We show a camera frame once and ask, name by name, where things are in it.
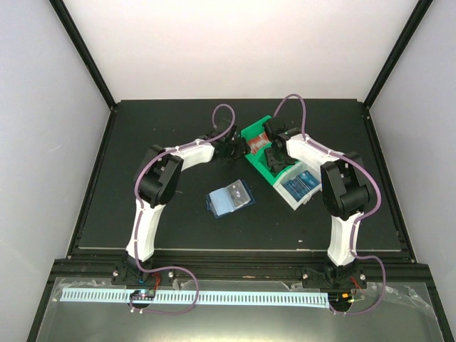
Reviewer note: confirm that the green plastic bin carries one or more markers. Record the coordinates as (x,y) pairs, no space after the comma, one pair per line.
(271,171)
(252,131)

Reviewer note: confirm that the red white card stack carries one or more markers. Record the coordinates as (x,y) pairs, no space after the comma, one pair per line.
(257,143)

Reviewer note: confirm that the black aluminium frame rail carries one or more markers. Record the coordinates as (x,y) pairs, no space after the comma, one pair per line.
(205,267)

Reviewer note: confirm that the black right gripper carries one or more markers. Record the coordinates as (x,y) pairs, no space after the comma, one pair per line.
(273,161)

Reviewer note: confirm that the frame post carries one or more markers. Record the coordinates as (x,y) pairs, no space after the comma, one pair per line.
(78,42)
(414,20)

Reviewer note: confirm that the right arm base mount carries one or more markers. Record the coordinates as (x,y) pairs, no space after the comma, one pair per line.
(328,276)

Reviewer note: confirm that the small circuit board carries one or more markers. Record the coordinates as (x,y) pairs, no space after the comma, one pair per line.
(143,294)

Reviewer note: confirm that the white slotted cable duct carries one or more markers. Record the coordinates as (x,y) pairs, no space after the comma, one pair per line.
(214,298)

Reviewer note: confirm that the left frame post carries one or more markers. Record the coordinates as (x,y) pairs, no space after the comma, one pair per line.
(78,42)

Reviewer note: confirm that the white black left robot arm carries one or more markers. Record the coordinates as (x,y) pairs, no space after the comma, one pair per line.
(157,181)

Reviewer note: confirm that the clear plastic bin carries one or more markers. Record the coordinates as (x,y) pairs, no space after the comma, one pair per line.
(289,174)

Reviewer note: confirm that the green plastic bin left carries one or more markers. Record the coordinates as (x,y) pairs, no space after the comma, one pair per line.
(252,131)

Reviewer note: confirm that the right frame post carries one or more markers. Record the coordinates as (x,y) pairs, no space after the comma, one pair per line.
(414,20)

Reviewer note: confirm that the blue card stack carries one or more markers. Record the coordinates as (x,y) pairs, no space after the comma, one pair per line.
(301,185)

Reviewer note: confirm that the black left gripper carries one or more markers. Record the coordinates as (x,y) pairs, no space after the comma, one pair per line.
(243,149)

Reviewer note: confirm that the blue leather card holder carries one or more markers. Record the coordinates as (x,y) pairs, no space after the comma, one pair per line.
(220,204)

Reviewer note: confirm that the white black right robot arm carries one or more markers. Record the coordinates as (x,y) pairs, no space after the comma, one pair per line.
(349,191)

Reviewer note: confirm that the black card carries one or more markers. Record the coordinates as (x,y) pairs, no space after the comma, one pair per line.
(238,194)

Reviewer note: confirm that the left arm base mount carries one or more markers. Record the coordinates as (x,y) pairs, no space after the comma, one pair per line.
(130,276)

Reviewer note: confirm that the green plastic bin middle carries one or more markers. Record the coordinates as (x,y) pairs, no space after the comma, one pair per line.
(271,171)

